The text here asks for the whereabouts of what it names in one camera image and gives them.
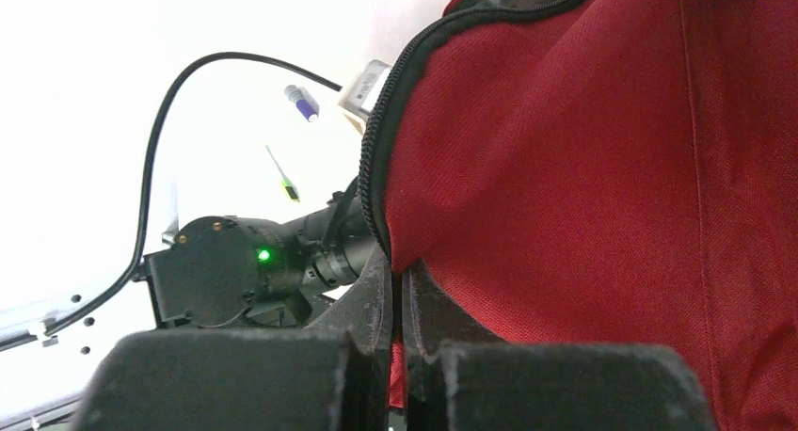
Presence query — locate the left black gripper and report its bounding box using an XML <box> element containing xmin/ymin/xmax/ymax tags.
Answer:
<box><xmin>279</xmin><ymin>179</ymin><xmax>378</xmax><ymax>296</ymax></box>

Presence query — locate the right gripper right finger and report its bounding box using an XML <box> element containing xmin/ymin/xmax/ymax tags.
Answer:
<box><xmin>402</xmin><ymin>263</ymin><xmax>716</xmax><ymax>430</ymax></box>

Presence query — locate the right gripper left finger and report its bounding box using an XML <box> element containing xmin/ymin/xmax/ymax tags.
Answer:
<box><xmin>72</xmin><ymin>249</ymin><xmax>392</xmax><ymax>430</ymax></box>

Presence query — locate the green highlighter pen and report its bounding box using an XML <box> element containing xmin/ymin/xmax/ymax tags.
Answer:
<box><xmin>264</xmin><ymin>145</ymin><xmax>301</xmax><ymax>203</ymax></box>

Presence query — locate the red student backpack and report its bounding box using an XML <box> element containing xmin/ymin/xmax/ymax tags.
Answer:
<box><xmin>359</xmin><ymin>0</ymin><xmax>797</xmax><ymax>430</ymax></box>

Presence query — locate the purple glue stick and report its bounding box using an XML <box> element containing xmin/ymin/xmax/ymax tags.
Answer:
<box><xmin>283</xmin><ymin>85</ymin><xmax>318</xmax><ymax>122</ymax></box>

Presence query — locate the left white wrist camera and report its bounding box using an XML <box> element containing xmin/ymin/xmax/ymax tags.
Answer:
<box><xmin>337</xmin><ymin>59</ymin><xmax>391</xmax><ymax>136</ymax></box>

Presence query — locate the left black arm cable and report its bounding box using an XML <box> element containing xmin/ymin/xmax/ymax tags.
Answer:
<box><xmin>43</xmin><ymin>51</ymin><xmax>345</xmax><ymax>337</ymax></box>

